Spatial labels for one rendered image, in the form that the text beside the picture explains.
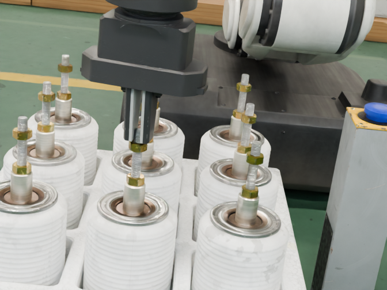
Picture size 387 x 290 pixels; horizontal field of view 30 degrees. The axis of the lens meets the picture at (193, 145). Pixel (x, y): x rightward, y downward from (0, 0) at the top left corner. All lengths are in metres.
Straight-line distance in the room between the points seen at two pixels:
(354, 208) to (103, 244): 0.36
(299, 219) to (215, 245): 0.62
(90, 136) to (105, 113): 0.77
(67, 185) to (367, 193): 0.38
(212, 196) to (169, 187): 0.05
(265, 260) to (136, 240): 0.13
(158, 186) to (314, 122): 0.52
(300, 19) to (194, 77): 0.48
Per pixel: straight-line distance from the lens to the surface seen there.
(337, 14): 1.14
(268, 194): 0.85
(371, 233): 0.98
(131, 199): 0.75
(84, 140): 0.96
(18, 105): 1.77
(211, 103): 1.28
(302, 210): 1.38
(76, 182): 0.87
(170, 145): 0.95
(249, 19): 1.17
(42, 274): 0.78
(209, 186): 0.85
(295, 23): 1.13
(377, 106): 0.95
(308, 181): 1.34
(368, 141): 0.92
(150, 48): 0.67
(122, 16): 0.67
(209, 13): 2.75
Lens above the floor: 0.61
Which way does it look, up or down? 22 degrees down
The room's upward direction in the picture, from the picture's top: 7 degrees clockwise
